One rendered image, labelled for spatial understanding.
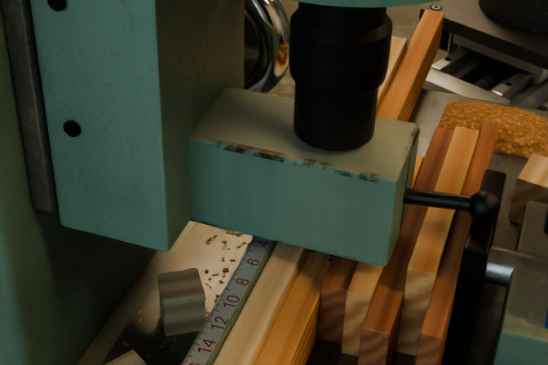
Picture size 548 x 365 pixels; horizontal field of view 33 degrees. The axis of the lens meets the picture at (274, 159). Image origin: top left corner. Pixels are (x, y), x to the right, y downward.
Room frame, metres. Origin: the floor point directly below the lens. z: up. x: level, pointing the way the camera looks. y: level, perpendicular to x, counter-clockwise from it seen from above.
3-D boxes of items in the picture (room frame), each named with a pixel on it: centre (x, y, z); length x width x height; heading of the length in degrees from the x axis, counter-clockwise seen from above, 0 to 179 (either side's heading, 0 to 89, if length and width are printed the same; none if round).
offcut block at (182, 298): (0.56, 0.07, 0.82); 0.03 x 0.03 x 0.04; 15
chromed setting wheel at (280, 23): (0.65, 0.05, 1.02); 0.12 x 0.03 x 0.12; 72
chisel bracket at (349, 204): (0.50, -0.02, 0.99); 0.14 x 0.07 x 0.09; 72
